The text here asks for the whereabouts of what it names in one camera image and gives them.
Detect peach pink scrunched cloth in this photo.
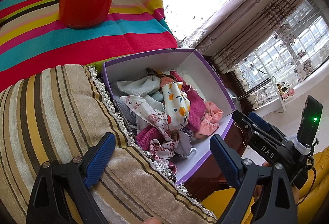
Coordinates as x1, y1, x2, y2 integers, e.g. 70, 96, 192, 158
193, 101, 224, 139

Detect person's left hand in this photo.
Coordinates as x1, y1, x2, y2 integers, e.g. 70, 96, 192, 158
142, 217, 162, 224

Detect colourful striped tablecloth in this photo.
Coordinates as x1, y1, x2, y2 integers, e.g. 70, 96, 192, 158
1, 0, 177, 89

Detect lace window curtain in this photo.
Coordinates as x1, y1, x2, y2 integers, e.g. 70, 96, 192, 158
182, 0, 328, 109

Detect fruit print white cloth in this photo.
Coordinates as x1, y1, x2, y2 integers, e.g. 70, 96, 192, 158
162, 81, 190, 131

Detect purple cardboard box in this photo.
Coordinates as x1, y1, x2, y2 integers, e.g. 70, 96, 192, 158
102, 49, 235, 183

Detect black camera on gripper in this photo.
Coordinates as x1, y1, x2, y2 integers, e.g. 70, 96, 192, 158
293, 95, 323, 156

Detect floral white cloth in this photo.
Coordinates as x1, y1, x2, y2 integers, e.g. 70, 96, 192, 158
120, 95, 178, 159

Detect yellow sofa cushion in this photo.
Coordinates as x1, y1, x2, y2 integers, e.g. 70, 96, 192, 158
201, 148, 328, 223

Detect grey green cloth pouch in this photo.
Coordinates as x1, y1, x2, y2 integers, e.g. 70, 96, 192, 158
116, 75, 161, 97

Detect person's right hand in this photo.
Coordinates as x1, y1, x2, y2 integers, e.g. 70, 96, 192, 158
253, 160, 300, 205

